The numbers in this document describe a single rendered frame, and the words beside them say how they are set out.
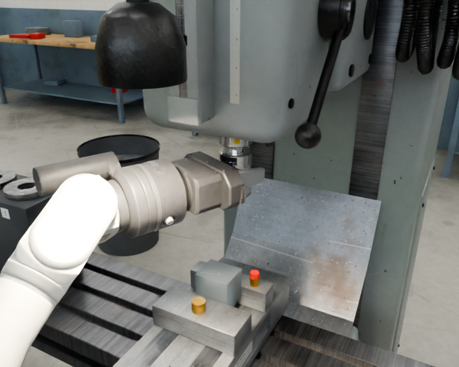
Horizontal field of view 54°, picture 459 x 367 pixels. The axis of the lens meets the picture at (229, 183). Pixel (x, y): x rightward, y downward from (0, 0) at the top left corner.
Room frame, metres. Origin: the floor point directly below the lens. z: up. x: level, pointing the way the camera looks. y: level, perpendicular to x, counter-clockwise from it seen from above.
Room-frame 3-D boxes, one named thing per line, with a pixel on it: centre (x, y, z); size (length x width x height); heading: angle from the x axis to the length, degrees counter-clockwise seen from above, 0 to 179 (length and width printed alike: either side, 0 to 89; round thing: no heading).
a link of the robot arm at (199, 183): (0.55, 0.06, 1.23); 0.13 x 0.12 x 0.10; 37
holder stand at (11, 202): (0.86, 0.46, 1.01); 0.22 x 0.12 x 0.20; 64
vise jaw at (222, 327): (0.57, 0.04, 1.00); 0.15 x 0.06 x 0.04; 62
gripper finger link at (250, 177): (0.58, -0.03, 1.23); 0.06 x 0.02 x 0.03; 127
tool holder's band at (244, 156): (0.60, -0.01, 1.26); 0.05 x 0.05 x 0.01
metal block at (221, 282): (0.62, 0.02, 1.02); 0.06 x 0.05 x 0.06; 62
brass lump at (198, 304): (0.56, 0.05, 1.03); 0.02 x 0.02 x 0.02
